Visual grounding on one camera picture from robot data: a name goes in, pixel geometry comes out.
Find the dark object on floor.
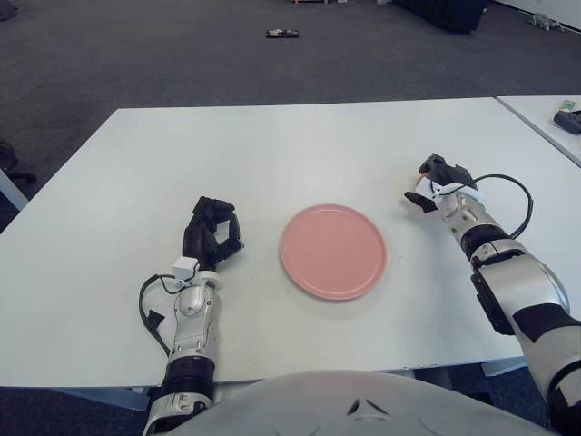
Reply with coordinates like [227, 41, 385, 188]
[0, 0, 24, 22]

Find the black office chair base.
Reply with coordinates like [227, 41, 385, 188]
[0, 135, 37, 185]

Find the white desk edge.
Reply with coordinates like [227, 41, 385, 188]
[0, 166, 29, 213]

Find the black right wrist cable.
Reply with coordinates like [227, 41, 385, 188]
[471, 173, 533, 239]

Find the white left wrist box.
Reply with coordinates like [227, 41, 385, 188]
[172, 256, 200, 282]

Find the grey toy on floor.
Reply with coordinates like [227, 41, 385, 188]
[526, 13, 566, 33]

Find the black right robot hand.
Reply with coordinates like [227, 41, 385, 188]
[403, 153, 478, 214]

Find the black cabinet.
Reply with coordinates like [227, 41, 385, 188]
[392, 0, 489, 35]

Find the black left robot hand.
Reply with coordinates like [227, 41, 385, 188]
[182, 195, 246, 273]

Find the dark grey handheld controller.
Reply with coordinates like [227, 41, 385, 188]
[552, 110, 581, 135]

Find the pink round plate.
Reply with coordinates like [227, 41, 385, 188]
[279, 203, 389, 302]

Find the grey robot torso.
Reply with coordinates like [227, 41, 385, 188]
[174, 370, 553, 436]

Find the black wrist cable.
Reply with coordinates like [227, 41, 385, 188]
[471, 173, 533, 239]
[138, 273, 182, 358]

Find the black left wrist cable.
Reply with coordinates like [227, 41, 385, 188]
[138, 273, 182, 358]

